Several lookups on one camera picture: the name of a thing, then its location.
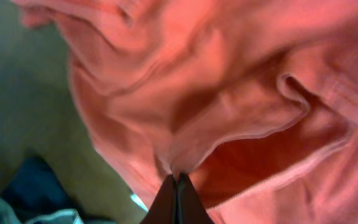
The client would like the red orange t-shirt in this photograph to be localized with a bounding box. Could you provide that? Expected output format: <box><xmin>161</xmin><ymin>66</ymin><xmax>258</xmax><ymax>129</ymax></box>
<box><xmin>17</xmin><ymin>0</ymin><xmax>358</xmax><ymax>223</ymax></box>

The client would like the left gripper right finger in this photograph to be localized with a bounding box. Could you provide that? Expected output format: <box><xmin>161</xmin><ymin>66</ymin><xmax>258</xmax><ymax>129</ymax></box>
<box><xmin>177</xmin><ymin>173</ymin><xmax>213</xmax><ymax>224</ymax></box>

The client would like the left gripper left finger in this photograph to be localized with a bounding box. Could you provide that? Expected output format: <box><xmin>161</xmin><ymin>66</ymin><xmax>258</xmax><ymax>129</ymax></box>
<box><xmin>140</xmin><ymin>175</ymin><xmax>177</xmax><ymax>224</ymax></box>

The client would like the navy blue folded garment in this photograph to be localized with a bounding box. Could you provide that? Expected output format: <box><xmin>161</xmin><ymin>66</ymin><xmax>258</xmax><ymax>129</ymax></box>
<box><xmin>0</xmin><ymin>157</ymin><xmax>85</xmax><ymax>216</ymax></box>

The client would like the grey folded garment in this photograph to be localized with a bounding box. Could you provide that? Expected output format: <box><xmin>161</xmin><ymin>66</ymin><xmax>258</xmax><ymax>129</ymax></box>
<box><xmin>0</xmin><ymin>197</ymin><xmax>117</xmax><ymax>224</ymax></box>

